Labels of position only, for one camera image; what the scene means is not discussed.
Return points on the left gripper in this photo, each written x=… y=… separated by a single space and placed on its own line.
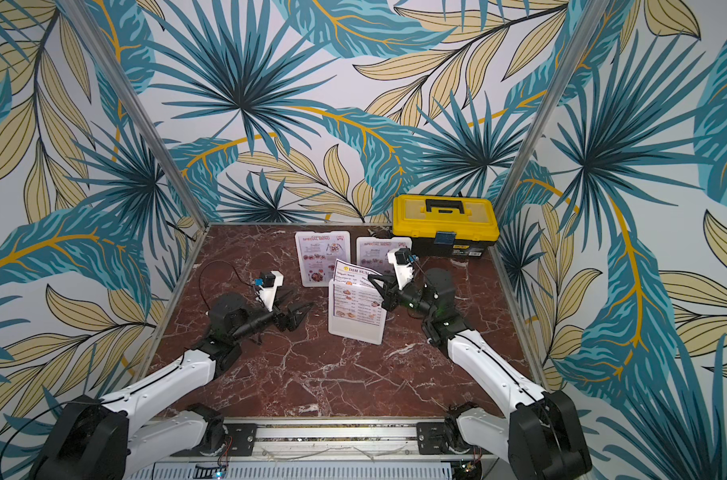
x=290 y=321

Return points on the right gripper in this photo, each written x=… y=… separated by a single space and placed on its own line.
x=393 y=294

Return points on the restaurant special menu sheet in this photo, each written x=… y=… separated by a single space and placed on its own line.
x=375 y=253

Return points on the white menu rack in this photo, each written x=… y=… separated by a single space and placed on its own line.
x=354 y=331
x=321 y=257
x=375 y=252

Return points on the yellow header menu sheet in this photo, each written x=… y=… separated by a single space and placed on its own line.
x=353 y=297

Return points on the pink menu sheet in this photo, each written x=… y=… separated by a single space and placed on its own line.
x=321 y=258

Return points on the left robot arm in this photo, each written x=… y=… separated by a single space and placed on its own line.
x=115 y=436

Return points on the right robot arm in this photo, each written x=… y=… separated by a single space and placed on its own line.
x=538 y=433

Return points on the yellow black toolbox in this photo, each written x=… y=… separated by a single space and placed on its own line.
x=445 y=226

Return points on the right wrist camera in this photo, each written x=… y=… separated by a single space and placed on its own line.
x=403 y=262

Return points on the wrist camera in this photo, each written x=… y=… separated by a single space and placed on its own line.
x=266 y=286
x=403 y=262

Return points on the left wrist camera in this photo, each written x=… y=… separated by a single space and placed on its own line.
x=266 y=286

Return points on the aluminium front rail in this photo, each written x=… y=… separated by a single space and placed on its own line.
x=358 y=440

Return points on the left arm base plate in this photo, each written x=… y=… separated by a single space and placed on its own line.
x=227 y=440

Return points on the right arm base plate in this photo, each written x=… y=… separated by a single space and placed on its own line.
x=441 y=438

